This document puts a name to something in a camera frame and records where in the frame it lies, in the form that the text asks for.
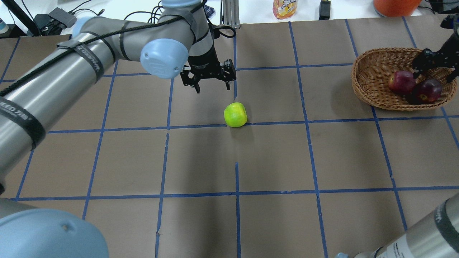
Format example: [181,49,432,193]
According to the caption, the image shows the yellow juice bottle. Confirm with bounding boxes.
[272,0,298,20]

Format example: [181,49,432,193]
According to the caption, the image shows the red yellow apple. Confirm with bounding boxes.
[388,71,416,95]

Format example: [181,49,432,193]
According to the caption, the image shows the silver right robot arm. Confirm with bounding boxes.
[351,13,459,258]

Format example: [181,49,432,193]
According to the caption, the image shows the wicker basket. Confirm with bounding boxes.
[351,48,458,111]

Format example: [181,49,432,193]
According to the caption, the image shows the black power adapter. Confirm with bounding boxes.
[318,0,331,20]

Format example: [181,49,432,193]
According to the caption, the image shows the aluminium frame post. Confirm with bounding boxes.
[220,0,240,29]

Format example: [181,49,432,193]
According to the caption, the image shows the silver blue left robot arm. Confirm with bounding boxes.
[1,0,236,258]

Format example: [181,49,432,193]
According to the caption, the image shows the orange bucket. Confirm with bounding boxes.
[373,0,422,17]

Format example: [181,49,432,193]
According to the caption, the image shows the grey usb hub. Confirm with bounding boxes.
[48,7,77,28]

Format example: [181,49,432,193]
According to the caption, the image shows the dark red apple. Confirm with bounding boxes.
[412,78,443,104]

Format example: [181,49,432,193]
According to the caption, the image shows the small dark blue device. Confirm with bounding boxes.
[204,5,216,19]

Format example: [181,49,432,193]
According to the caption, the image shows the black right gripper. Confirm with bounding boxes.
[412,14,459,83]

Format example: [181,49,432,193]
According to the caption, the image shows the green apple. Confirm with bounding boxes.
[223,102,248,128]

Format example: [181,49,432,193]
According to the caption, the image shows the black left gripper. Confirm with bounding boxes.
[180,46,237,94]

